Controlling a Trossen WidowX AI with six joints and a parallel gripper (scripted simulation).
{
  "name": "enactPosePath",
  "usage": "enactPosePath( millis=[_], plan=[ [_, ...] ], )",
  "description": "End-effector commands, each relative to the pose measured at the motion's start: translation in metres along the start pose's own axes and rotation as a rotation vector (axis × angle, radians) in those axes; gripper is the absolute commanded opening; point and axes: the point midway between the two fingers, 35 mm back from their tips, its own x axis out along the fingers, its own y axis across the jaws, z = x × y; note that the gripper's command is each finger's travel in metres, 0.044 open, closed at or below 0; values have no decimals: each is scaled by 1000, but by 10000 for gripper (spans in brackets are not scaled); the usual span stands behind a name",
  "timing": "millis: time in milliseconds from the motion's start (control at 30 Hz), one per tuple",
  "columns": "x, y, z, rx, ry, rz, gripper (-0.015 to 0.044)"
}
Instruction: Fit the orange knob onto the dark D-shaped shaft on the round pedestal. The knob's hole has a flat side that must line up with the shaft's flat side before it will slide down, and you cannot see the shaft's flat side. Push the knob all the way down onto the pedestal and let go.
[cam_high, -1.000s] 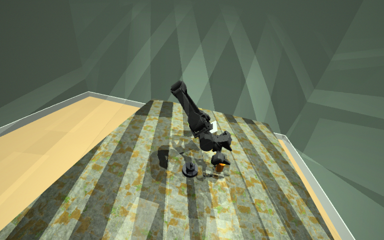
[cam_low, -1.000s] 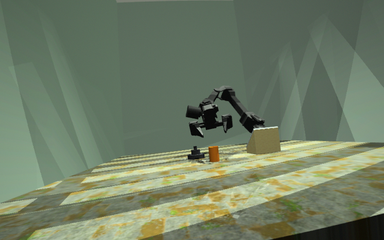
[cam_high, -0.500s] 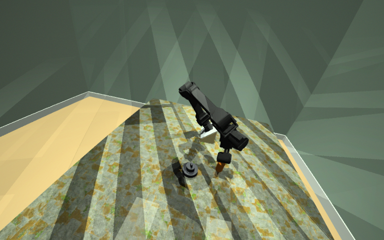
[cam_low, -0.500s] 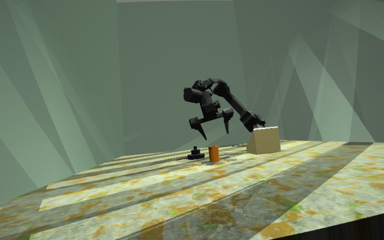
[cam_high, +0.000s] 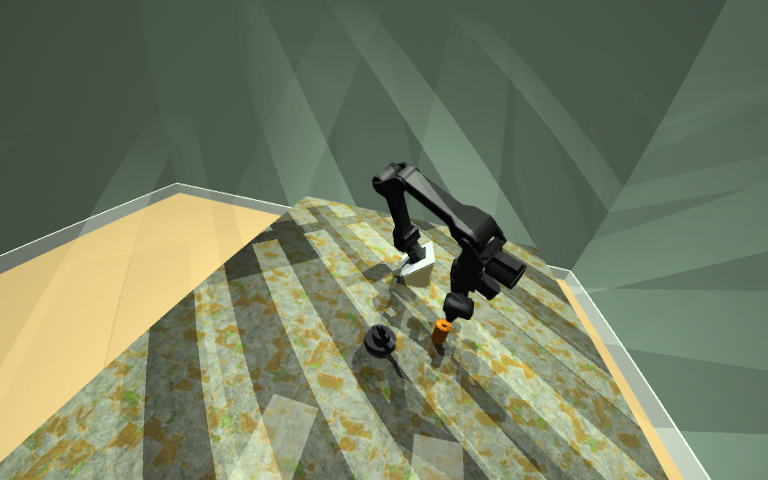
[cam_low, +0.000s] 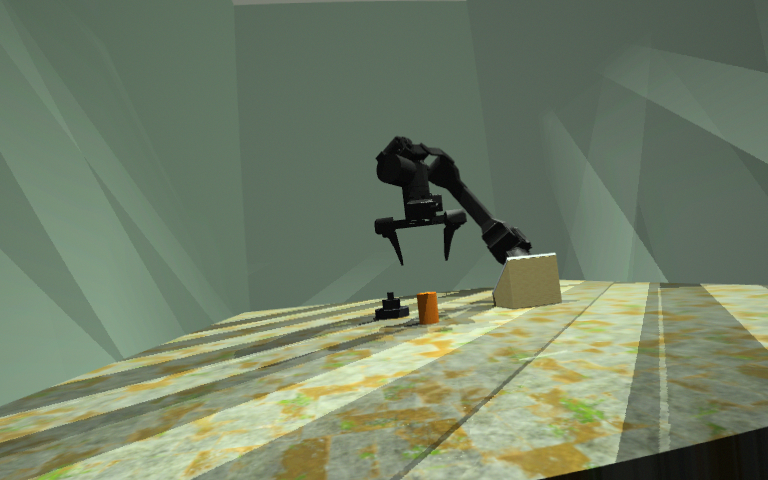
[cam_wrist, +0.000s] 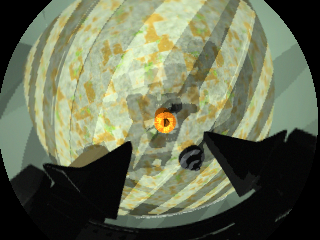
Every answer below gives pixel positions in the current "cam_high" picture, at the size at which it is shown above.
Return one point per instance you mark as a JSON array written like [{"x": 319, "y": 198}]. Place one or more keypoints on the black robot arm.
[{"x": 469, "y": 226}]

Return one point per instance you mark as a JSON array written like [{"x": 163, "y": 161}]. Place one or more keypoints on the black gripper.
[{"x": 457, "y": 303}]

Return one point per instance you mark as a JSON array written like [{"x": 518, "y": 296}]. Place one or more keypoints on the orange knob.
[{"x": 441, "y": 331}]

